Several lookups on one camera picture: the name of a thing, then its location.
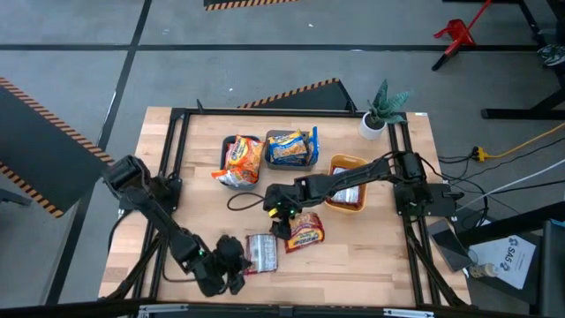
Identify black aluminium table frame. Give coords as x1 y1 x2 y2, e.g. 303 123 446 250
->
99 99 471 310

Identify white floor cable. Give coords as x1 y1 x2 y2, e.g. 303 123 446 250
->
467 158 565 202

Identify snake plant in white pot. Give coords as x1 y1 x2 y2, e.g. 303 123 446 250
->
358 79 411 141

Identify black front crossbeam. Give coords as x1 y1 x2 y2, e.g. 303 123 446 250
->
0 299 565 318

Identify red floor stand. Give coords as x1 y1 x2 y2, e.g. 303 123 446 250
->
431 0 493 72

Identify yellow-orange plastic bin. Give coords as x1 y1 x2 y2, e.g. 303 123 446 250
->
325 153 369 214

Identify yellow extension cable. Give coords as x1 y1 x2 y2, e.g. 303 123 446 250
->
474 122 565 163

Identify black diagonal beam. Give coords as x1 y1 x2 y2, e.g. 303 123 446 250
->
458 201 565 248

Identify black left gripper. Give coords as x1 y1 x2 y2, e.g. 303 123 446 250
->
196 236 253 298

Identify black floor cable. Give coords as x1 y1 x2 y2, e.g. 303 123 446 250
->
434 136 565 174
480 178 565 196

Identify person's shoe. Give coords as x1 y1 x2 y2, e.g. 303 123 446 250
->
537 43 565 67

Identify silver metal bracket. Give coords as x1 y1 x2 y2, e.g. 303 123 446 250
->
137 303 190 318
382 307 436 318

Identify black cable loop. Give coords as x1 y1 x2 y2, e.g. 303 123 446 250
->
226 191 271 212

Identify white printed paper sheet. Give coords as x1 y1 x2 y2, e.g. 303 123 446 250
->
470 233 538 291

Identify blue Maruchan noodle packet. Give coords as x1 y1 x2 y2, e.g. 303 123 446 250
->
267 130 309 167
307 125 320 166

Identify red Maruchan noodle packet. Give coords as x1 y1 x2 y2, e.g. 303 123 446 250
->
284 211 327 254
244 232 280 276
329 165 364 207

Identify grey-brown plastic bin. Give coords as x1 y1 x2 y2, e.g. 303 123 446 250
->
263 128 320 172

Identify teal plastic bin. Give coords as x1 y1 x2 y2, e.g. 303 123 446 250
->
219 134 262 192

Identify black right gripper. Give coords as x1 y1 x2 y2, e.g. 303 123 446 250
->
263 178 310 242

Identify small beige bottle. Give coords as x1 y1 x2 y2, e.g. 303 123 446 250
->
467 262 499 279

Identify black desk frame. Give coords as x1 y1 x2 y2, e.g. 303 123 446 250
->
480 0 565 120

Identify black hazard-striped floor mat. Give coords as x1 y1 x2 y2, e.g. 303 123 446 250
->
0 77 115 218
202 0 297 11
237 78 358 111

